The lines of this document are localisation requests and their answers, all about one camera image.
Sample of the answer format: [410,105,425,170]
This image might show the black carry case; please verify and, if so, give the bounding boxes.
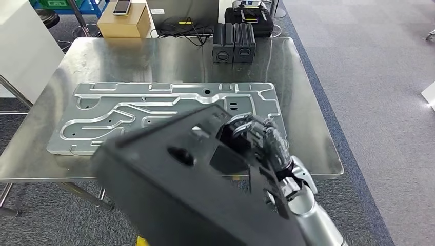
[224,5,274,38]

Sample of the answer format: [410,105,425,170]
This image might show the dark grey monitor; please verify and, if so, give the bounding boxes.
[146,0,220,26]

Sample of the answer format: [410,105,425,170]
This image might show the white display plinth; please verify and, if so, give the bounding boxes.
[421,81,435,111]

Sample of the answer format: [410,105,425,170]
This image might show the stainless steel workbench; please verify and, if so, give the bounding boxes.
[0,36,345,218]

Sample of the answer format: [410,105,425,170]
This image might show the chrome pole stand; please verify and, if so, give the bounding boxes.
[268,0,288,38]
[68,0,103,38]

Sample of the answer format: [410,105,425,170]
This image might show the brown cardboard box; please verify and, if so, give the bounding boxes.
[97,2,152,38]

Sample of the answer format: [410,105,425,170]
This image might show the stamped grey metal panel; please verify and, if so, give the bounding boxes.
[46,81,288,156]

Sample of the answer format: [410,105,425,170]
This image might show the grey handheld controller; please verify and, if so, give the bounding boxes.
[232,0,269,23]

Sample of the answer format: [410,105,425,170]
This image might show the black desk cables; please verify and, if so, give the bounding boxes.
[157,17,215,47]

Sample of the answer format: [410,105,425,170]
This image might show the blue cart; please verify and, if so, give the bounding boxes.
[29,0,111,19]

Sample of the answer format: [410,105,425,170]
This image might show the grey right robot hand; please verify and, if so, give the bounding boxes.
[217,113,293,174]

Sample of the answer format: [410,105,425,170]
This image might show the black ribbed battery box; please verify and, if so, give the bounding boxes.
[233,23,257,64]
[212,23,235,64]

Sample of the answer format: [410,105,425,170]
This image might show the green plastic crate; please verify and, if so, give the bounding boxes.
[40,0,82,10]

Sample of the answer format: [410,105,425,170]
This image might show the white cabinet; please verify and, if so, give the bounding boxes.
[0,0,65,104]

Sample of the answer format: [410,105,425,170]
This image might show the silver smartphone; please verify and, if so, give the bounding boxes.
[112,0,132,16]

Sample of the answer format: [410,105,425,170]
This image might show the black plastic car part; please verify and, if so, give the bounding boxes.
[91,102,317,246]

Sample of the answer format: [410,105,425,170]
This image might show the black round stool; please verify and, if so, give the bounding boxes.
[35,9,73,52]

